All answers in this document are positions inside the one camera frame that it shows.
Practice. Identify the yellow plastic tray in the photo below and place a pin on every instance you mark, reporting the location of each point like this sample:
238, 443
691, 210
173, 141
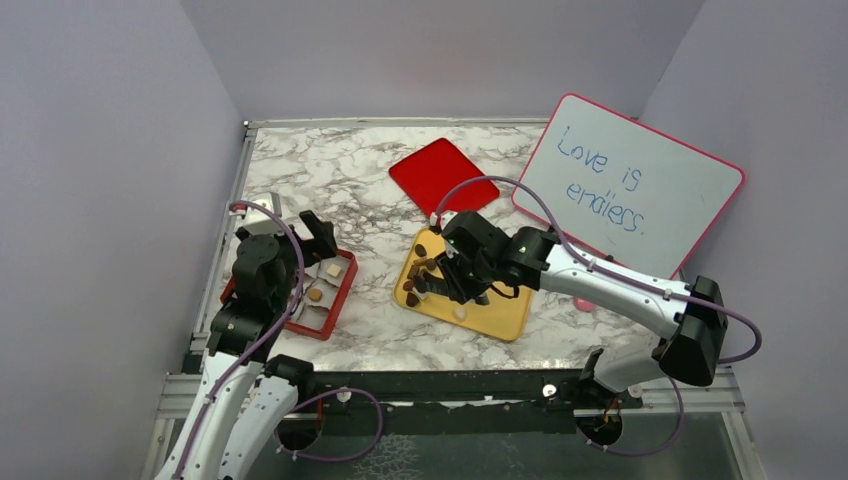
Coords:
502, 318

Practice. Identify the black mounting rail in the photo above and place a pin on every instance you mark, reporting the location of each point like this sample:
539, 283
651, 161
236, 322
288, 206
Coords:
360, 403

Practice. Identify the round caramel chocolate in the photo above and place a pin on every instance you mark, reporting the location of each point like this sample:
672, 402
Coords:
315, 295

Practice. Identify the white square chocolate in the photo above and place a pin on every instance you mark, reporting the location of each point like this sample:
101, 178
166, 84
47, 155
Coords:
334, 270

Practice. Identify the pink eraser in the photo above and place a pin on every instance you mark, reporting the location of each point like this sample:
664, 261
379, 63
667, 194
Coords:
583, 305

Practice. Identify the pink framed whiteboard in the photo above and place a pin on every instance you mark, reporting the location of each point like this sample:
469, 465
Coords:
624, 189

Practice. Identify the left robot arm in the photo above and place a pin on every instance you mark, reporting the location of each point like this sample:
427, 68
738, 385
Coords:
244, 392

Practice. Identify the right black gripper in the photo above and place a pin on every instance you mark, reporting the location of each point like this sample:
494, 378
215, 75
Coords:
458, 289

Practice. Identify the red box lid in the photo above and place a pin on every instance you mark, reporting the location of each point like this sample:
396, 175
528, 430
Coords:
431, 172

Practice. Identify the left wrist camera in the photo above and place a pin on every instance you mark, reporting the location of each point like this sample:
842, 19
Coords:
255, 222

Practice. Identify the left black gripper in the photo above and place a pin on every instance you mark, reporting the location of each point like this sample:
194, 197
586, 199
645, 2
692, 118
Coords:
322, 243

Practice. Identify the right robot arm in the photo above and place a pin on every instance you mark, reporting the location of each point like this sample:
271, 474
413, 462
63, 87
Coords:
686, 321

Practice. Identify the red compartment box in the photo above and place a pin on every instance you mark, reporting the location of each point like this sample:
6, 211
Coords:
324, 298

